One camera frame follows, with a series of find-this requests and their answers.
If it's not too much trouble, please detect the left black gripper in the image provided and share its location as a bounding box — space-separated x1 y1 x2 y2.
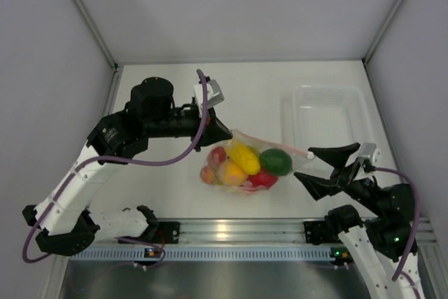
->
143 104 232 153

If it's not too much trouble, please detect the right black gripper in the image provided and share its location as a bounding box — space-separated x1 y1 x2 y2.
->
294 141 386 216

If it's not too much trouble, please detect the yellow fake corn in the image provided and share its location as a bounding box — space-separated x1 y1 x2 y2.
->
225 140 261 175

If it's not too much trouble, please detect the clear zip top bag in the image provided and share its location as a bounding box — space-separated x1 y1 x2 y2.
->
199 130 315 195

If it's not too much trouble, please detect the green fake lime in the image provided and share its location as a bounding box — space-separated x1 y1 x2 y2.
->
259 148 293 176

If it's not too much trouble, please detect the red fake apple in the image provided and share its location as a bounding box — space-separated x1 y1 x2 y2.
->
247 169 278 190

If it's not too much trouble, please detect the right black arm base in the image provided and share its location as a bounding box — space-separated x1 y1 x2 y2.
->
303 221 339 245

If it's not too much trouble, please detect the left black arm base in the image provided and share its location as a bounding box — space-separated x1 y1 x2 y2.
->
118 221 181 245

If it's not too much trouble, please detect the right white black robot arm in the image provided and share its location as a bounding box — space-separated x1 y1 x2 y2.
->
294 143 425 298

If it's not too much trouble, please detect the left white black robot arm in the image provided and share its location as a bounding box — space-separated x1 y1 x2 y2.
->
22 73 232 256

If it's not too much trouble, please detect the red fake tomato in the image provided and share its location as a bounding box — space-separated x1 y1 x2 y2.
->
207 146 227 169

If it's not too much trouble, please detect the orange yellow fake peach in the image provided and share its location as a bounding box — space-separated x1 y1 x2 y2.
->
217 159 248 187

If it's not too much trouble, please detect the white plastic basket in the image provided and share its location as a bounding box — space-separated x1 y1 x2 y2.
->
286 85 376 149

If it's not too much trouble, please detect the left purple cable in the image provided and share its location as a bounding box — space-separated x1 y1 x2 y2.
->
22 69 211 264

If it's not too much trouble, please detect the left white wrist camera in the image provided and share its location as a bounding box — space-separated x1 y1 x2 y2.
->
193 80 225 109

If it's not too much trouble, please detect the aluminium mounting rail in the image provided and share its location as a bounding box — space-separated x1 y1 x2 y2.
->
153 217 437 246

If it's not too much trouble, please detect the white slotted cable duct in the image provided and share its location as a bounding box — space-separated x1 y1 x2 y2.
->
70 245 351 262

